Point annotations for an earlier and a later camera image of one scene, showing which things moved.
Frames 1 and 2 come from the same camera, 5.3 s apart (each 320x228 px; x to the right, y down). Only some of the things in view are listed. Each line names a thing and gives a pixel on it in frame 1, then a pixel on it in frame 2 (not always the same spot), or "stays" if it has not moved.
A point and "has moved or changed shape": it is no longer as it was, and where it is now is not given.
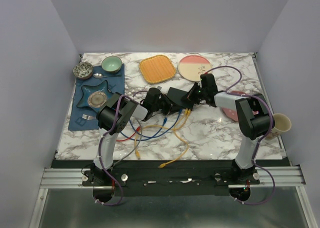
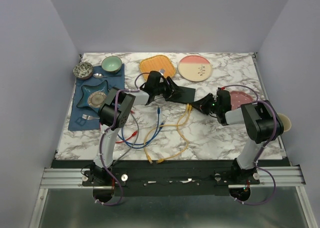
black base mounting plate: x=169 y=177 stays
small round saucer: x=97 y=99 stays
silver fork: x=88 y=117 stays
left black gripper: x=169 y=110 -> x=172 y=85
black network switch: x=174 y=96 has moved or changed shape
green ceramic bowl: x=111 y=64 stays
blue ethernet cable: x=167 y=131 -> x=158 y=113
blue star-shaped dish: x=92 y=96 stays
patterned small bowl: x=83 y=70 stays
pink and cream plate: x=191 y=67 stays
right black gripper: x=196 y=86 -> x=200 y=104
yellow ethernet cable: x=144 y=126 -> x=145 y=150
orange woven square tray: x=157 y=69 stays
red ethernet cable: x=137 y=129 has moved or changed shape
